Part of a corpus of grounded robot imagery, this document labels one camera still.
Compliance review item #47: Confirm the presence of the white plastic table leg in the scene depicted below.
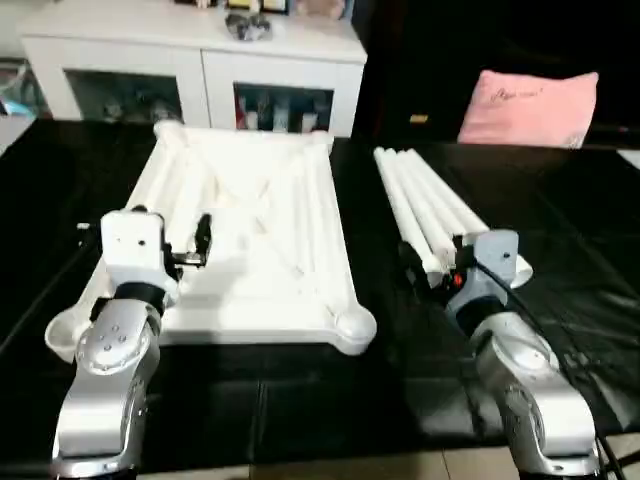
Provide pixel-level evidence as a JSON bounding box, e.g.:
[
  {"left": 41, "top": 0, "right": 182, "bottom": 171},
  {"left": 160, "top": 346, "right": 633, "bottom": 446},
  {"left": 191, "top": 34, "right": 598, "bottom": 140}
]
[
  {"left": 373, "top": 148, "right": 447, "bottom": 282},
  {"left": 407, "top": 149, "right": 534, "bottom": 285},
  {"left": 384, "top": 149, "right": 463, "bottom": 271},
  {"left": 396, "top": 149, "right": 491, "bottom": 242}
]

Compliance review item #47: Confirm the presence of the white glass-door cabinet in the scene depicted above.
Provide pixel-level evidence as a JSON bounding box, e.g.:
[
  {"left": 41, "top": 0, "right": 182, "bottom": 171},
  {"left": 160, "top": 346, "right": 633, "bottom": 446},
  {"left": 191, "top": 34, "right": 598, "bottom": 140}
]
[{"left": 20, "top": 0, "right": 368, "bottom": 138}]

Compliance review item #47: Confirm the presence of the pink printed pillow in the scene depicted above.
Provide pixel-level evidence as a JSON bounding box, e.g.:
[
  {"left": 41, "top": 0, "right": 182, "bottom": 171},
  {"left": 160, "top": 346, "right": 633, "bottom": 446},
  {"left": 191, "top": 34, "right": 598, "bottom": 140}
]
[{"left": 458, "top": 70, "right": 601, "bottom": 150}]

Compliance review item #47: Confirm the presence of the black work mat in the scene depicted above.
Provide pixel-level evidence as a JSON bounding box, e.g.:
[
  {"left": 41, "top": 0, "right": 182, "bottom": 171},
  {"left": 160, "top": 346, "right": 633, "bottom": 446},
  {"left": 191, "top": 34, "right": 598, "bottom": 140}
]
[{"left": 0, "top": 118, "right": 640, "bottom": 473}]

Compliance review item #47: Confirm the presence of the black sofa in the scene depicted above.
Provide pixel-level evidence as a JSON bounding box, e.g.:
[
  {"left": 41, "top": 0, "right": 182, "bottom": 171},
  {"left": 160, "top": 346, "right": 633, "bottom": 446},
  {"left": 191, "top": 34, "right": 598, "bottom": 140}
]
[{"left": 350, "top": 0, "right": 640, "bottom": 147}]

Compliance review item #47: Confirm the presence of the dark ornament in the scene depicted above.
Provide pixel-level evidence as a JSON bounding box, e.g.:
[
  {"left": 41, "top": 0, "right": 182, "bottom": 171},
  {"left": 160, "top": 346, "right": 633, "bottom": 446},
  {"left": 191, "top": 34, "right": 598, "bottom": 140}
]
[{"left": 225, "top": 10, "right": 273, "bottom": 43}]

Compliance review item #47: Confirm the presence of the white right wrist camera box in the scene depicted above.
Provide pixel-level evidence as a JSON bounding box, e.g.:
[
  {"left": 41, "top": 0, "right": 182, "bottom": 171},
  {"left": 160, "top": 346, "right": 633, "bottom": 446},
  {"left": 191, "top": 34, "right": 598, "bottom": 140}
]
[{"left": 455, "top": 230, "right": 522, "bottom": 306}]

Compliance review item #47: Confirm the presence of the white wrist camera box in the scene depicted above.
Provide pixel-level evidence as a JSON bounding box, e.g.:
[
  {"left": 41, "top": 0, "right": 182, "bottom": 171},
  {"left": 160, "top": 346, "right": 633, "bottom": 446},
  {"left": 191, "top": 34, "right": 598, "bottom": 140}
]
[
  {"left": 455, "top": 230, "right": 522, "bottom": 306},
  {"left": 100, "top": 210, "right": 182, "bottom": 301}
]

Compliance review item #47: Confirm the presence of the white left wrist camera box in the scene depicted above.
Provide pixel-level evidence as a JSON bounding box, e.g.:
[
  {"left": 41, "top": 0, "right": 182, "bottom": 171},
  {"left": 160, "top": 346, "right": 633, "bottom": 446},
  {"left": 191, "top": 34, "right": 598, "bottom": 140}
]
[{"left": 100, "top": 210, "right": 182, "bottom": 301}]

